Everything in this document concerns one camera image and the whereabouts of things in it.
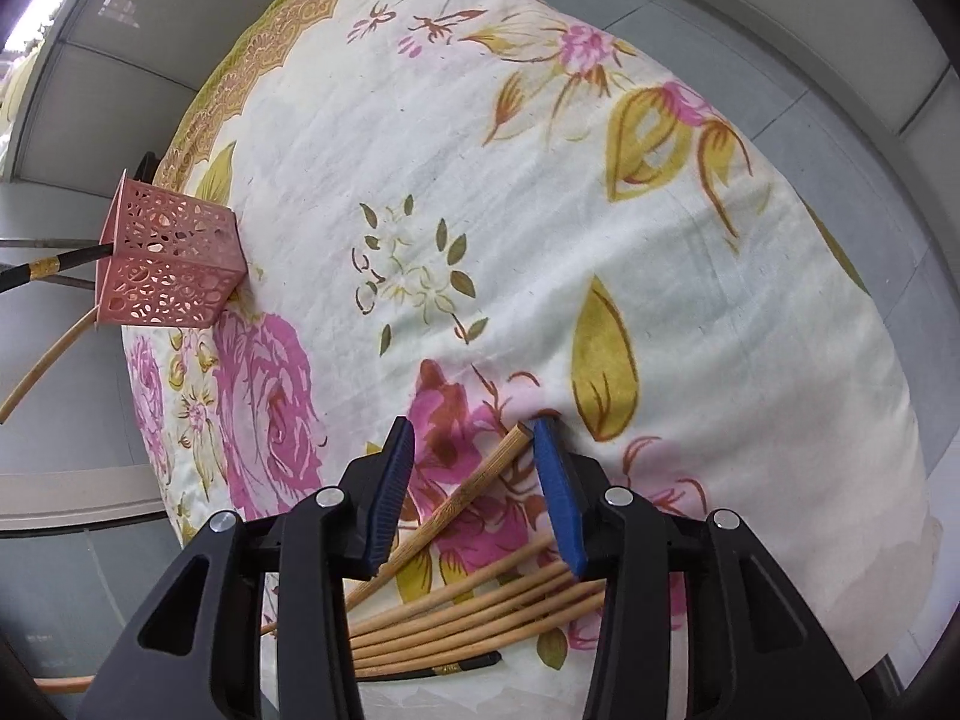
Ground floral tablecloth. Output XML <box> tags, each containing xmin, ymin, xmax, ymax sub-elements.
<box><xmin>124</xmin><ymin>0</ymin><xmax>939</xmax><ymax>673</ymax></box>

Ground pink perforated utensil holder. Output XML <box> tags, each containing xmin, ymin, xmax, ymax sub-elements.
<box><xmin>94</xmin><ymin>176</ymin><xmax>247</xmax><ymax>328</ymax></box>

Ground white kitchen cabinets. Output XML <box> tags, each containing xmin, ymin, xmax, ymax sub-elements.
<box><xmin>3</xmin><ymin>0</ymin><xmax>274</xmax><ymax>197</ymax></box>

